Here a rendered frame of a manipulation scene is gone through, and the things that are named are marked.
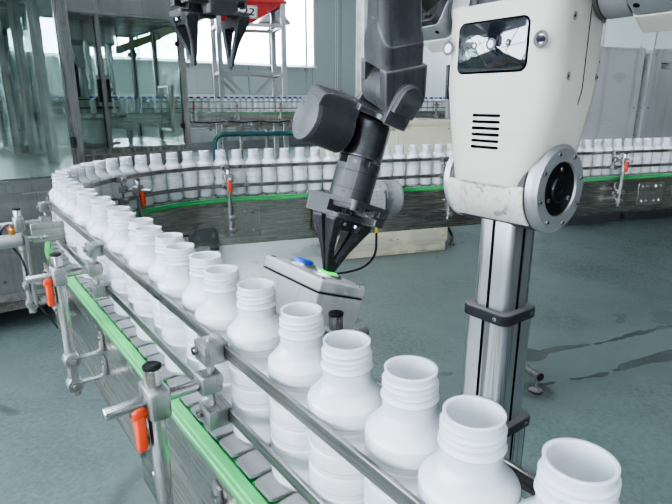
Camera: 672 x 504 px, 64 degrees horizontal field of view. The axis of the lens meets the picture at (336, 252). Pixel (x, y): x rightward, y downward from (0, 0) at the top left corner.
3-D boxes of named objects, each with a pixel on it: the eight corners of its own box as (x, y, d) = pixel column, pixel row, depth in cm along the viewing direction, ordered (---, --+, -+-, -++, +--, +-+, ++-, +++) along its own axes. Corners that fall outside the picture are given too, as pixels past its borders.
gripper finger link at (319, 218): (329, 276, 66) (350, 203, 65) (298, 263, 72) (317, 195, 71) (368, 284, 70) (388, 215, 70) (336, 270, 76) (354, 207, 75)
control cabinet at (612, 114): (589, 212, 664) (611, 49, 612) (622, 221, 618) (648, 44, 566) (534, 217, 638) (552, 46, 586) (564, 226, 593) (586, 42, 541)
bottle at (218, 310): (195, 401, 62) (184, 265, 58) (244, 387, 65) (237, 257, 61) (212, 427, 57) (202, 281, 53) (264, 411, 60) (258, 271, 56)
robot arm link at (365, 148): (402, 124, 70) (375, 123, 74) (361, 105, 66) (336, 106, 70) (387, 175, 70) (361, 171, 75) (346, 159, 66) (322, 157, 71)
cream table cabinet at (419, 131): (417, 234, 554) (422, 117, 522) (447, 250, 498) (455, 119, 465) (315, 243, 520) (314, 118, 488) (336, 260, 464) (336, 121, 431)
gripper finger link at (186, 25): (172, 66, 85) (167, 1, 82) (214, 67, 89) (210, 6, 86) (188, 64, 79) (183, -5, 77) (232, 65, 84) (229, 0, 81)
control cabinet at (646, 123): (645, 208, 691) (670, 51, 639) (680, 215, 646) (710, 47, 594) (594, 212, 666) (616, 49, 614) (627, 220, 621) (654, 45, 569)
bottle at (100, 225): (125, 284, 102) (115, 198, 97) (137, 292, 97) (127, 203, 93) (92, 291, 98) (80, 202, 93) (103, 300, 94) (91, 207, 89)
